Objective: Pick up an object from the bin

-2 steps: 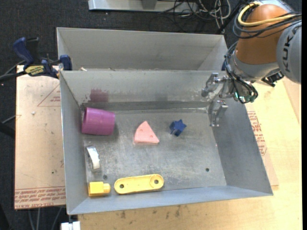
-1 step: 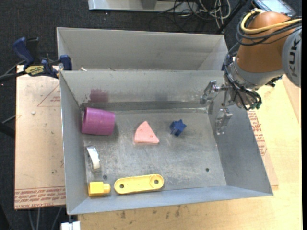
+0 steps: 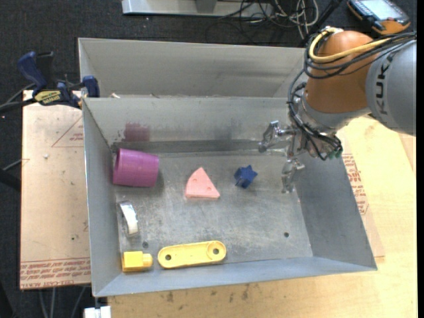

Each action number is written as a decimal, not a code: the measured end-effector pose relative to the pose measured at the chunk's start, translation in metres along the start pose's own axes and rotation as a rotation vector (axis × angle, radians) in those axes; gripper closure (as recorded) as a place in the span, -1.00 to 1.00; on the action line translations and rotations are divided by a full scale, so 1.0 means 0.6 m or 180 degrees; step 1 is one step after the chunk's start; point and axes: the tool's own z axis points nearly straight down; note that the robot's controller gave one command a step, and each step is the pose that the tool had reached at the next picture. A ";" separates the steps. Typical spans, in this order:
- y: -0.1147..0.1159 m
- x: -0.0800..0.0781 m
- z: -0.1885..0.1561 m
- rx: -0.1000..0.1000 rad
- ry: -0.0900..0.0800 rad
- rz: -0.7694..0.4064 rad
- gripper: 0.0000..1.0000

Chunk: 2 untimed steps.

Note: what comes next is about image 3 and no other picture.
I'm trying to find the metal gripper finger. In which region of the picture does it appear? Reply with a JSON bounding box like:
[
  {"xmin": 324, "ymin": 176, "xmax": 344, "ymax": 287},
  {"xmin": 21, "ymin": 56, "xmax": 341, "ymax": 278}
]
[
  {"xmin": 280, "ymin": 157, "xmax": 306, "ymax": 194},
  {"xmin": 258, "ymin": 120, "xmax": 294, "ymax": 154}
]

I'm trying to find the dark blue star block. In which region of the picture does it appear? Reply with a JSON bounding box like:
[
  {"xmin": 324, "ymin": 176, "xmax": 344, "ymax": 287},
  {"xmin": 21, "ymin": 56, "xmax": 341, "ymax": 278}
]
[{"xmin": 233, "ymin": 164, "xmax": 259, "ymax": 189}]

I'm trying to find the grey metal bin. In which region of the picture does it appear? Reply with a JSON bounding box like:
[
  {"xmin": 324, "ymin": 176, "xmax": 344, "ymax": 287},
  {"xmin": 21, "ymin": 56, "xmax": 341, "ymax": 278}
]
[{"xmin": 78, "ymin": 37, "xmax": 378, "ymax": 298}]

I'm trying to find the pink wedge block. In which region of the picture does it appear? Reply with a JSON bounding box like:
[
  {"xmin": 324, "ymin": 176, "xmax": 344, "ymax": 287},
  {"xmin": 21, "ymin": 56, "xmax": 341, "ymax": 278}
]
[{"xmin": 184, "ymin": 166, "xmax": 221, "ymax": 201}]

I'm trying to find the purple cup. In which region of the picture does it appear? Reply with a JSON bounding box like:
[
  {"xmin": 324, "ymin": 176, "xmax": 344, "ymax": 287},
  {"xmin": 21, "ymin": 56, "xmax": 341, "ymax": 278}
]
[{"xmin": 112, "ymin": 148, "xmax": 160, "ymax": 189}]

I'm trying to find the white tape roll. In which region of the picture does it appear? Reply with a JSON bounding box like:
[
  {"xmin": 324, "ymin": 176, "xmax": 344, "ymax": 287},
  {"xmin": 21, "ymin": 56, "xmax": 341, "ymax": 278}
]
[{"xmin": 118, "ymin": 201, "xmax": 140, "ymax": 239}]

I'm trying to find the yellow square block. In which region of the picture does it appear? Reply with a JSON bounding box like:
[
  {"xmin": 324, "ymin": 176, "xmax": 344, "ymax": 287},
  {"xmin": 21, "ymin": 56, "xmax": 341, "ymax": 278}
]
[{"xmin": 121, "ymin": 250, "xmax": 154, "ymax": 273}]

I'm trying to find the brown cardboard board, red print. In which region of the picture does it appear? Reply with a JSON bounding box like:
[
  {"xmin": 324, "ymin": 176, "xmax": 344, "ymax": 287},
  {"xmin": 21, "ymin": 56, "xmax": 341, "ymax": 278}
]
[{"xmin": 19, "ymin": 89, "xmax": 387, "ymax": 291}]

